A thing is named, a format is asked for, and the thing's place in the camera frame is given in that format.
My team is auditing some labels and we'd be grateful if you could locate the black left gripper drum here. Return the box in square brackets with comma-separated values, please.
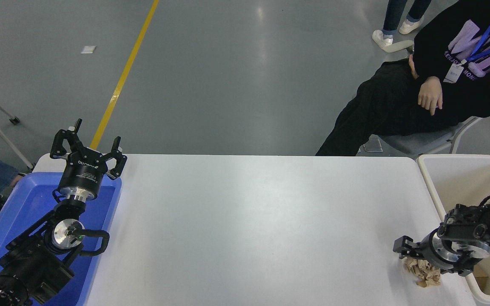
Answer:
[58, 147, 110, 196]

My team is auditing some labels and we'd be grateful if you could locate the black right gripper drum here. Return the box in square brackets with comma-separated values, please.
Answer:
[419, 232, 444, 269]

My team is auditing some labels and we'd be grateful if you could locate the tan paper ball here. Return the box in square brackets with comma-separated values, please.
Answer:
[403, 256, 442, 288]

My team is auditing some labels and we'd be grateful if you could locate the person's hand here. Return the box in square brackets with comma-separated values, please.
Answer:
[418, 76, 444, 116]
[407, 55, 419, 80]

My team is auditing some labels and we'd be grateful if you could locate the brown cardboard piece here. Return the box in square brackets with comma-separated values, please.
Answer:
[471, 263, 489, 290]

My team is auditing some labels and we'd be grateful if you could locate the blue plastic tray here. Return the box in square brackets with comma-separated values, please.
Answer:
[0, 172, 122, 306]

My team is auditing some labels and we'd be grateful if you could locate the large pale plastic bin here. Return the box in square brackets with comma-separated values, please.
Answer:
[416, 154, 490, 306]

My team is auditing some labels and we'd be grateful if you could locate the grey chair with white armrest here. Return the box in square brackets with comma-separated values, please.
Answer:
[358, 40, 484, 156]

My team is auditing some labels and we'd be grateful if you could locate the seated person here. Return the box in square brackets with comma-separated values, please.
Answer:
[315, 0, 490, 156]

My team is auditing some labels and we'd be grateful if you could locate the white name badge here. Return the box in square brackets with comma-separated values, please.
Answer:
[444, 63, 465, 84]

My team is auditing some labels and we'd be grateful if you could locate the grey folding metal frame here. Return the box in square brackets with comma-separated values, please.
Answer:
[0, 83, 35, 170]

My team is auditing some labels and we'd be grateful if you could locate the blue lanyard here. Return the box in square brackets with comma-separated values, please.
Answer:
[460, 7, 490, 65]

